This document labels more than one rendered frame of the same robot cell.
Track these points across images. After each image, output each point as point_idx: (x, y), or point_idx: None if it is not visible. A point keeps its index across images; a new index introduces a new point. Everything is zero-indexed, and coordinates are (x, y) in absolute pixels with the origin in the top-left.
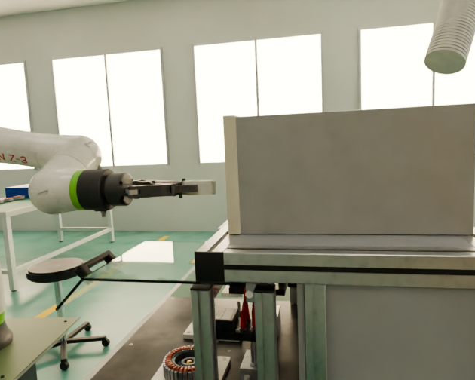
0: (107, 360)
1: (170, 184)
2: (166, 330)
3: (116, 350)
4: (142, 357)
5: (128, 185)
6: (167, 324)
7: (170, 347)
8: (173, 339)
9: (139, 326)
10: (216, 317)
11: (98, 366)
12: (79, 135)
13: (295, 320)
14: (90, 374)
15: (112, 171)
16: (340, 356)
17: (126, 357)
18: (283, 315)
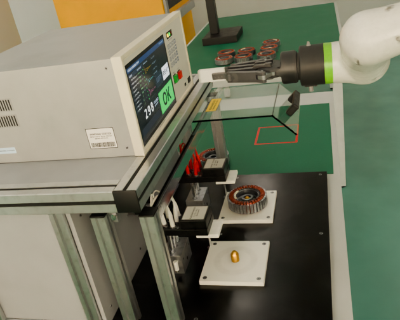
0: (338, 229)
1: (235, 63)
2: (294, 254)
3: (340, 241)
4: (299, 221)
5: (273, 60)
6: (298, 263)
7: (277, 232)
8: (279, 242)
9: (343, 278)
10: (218, 160)
11: (341, 223)
12: (362, 11)
13: (147, 279)
14: (341, 216)
15: (298, 51)
16: None
17: (314, 220)
18: (157, 289)
